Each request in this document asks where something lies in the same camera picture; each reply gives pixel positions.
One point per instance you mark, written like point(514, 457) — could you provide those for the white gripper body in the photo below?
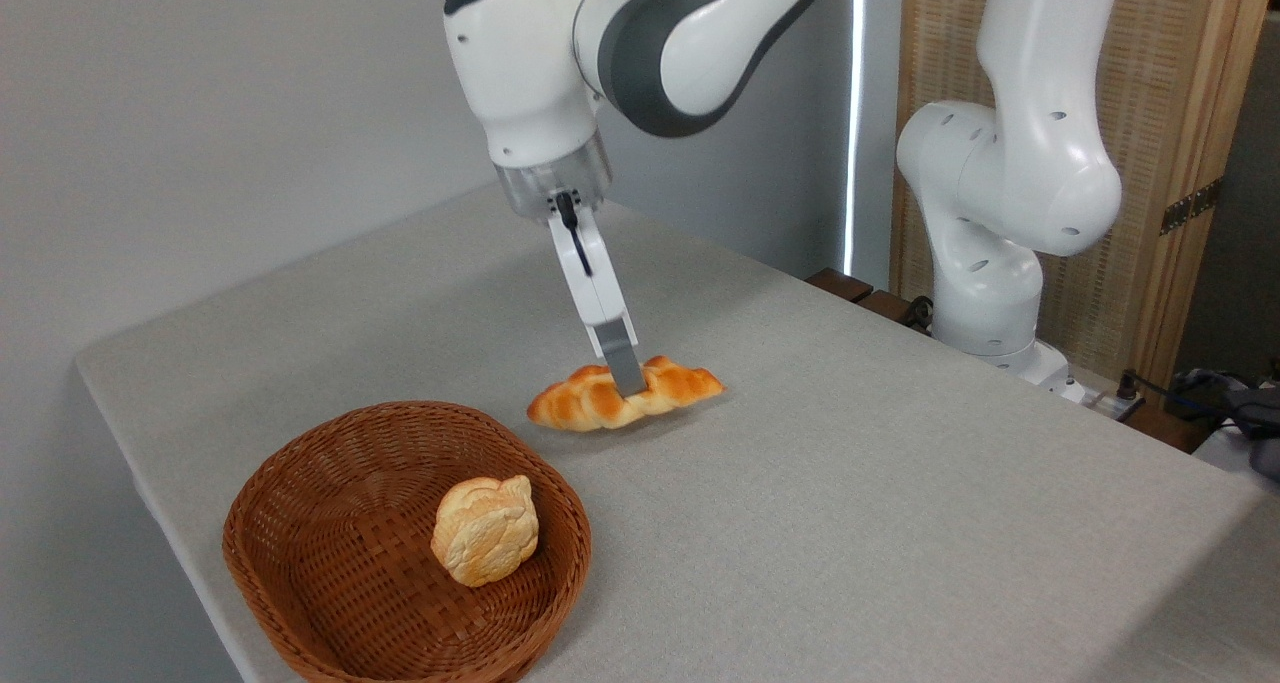
point(590, 273)

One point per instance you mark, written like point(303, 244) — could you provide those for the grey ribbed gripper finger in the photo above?
point(622, 358)

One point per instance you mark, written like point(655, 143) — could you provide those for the golden twisted bread loaf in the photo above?
point(580, 409)

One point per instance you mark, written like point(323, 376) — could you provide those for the black robot base connector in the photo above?
point(920, 313)

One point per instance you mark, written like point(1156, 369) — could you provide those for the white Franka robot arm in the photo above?
point(1040, 163)

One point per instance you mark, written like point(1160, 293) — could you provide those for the round pale bread roll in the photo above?
point(485, 533)

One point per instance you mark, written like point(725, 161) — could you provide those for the brown woven wicker basket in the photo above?
point(330, 533)

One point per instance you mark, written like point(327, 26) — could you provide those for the dark brown wooden slat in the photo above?
point(885, 306)
point(838, 284)

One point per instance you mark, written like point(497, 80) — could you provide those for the grey tablecloth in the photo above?
point(850, 513)

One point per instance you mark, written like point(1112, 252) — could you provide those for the dark metal screen hinge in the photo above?
point(1190, 206)

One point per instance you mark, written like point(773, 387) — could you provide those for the wooden rattan folding screen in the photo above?
point(1160, 83)

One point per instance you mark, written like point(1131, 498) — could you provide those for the dark grey bag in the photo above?
point(1250, 413)

